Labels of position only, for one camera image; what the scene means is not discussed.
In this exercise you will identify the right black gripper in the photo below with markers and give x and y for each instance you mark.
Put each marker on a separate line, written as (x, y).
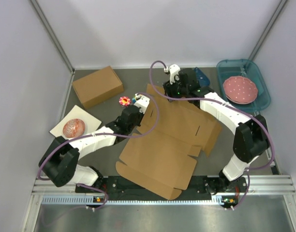
(169, 89)

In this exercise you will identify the teal transparent plastic bin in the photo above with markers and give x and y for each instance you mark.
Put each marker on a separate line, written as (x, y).
(246, 68)

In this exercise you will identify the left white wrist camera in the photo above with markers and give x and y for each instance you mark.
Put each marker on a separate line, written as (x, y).
(142, 102)

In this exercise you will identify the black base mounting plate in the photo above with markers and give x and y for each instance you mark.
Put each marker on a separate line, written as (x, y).
(200, 188)

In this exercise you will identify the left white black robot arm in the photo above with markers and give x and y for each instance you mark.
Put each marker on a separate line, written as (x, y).
(60, 161)

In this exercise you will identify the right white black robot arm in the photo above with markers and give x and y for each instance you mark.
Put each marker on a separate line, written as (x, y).
(251, 138)

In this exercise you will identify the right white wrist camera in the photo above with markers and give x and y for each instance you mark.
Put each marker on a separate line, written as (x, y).
(172, 70)

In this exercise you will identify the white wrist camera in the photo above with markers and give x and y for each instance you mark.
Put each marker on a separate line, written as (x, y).
(142, 102)
(172, 70)

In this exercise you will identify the pink plush flower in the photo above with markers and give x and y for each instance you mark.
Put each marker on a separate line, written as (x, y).
(124, 101)

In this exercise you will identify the pink polka dot plate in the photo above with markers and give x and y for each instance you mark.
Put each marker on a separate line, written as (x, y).
(240, 90)

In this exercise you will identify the closed brown cardboard box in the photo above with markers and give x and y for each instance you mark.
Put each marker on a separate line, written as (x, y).
(97, 87)

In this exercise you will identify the white square board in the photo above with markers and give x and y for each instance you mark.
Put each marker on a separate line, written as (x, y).
(91, 122)

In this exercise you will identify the dark blue teardrop dish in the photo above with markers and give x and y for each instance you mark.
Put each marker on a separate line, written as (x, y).
(201, 77)

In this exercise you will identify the brown cardboard box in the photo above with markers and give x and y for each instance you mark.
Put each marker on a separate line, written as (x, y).
(173, 135)
(97, 87)

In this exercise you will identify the red patterned bowl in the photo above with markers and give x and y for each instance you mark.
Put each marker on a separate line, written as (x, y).
(74, 128)

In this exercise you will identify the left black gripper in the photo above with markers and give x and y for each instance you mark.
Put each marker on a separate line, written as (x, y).
(140, 114)

